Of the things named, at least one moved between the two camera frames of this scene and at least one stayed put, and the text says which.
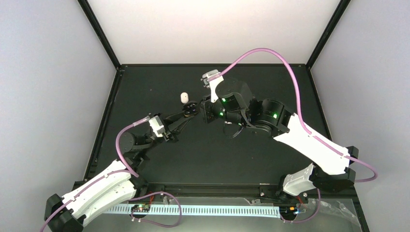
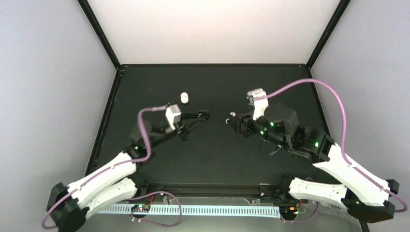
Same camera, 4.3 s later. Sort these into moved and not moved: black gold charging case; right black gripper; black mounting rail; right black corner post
Moved: black gold charging case; right black gripper
Not moved: black mounting rail; right black corner post
